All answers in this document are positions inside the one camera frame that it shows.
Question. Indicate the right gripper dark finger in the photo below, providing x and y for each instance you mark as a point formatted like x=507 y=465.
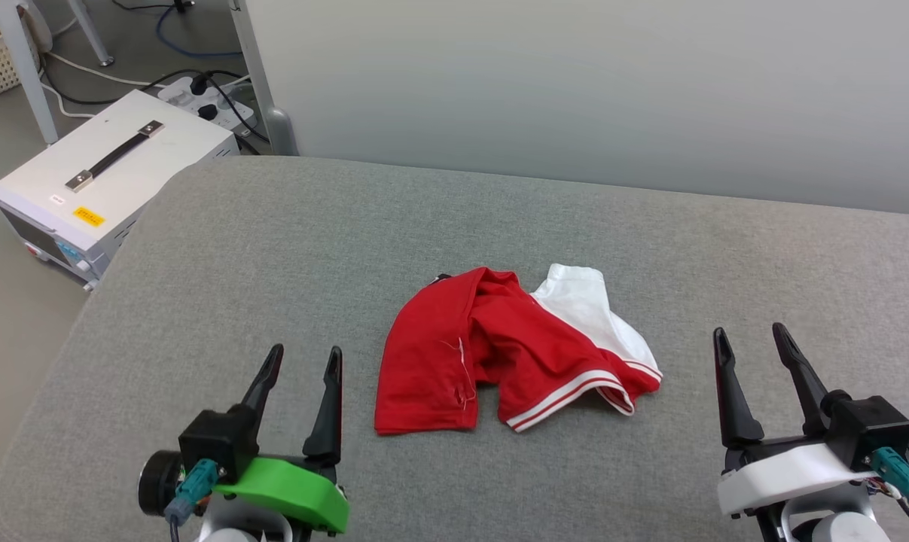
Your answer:
x=804 y=384
x=734 y=406

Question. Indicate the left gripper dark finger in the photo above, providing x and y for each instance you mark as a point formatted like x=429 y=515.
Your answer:
x=267 y=380
x=327 y=421

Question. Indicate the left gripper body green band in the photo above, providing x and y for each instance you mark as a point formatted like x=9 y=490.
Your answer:
x=296 y=489

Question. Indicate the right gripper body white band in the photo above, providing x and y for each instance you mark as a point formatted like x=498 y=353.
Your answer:
x=785 y=470

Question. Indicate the red and white garment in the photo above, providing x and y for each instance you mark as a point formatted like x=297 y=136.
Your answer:
x=424 y=354

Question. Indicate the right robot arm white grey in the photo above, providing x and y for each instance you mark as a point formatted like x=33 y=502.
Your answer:
x=831 y=519

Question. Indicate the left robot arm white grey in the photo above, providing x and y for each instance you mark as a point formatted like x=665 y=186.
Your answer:
x=236 y=523

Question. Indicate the white power supply box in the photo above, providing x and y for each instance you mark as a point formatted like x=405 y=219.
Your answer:
x=62 y=207

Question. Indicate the black power plug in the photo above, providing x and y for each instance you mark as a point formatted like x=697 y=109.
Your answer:
x=200 y=83
x=208 y=112

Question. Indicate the white power strip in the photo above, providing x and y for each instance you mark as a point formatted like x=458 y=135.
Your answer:
x=179 y=94

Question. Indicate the white table leg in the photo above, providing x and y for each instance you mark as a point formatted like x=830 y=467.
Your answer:
x=93 y=34
x=25 y=68

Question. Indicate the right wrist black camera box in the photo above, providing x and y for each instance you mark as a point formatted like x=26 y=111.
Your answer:
x=868 y=429

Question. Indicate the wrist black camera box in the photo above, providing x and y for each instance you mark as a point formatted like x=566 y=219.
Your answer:
x=217 y=440
x=868 y=429

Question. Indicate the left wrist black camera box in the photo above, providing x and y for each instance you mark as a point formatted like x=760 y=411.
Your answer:
x=217 y=440

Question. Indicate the grey partition post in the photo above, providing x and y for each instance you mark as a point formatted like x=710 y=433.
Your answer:
x=262 y=90

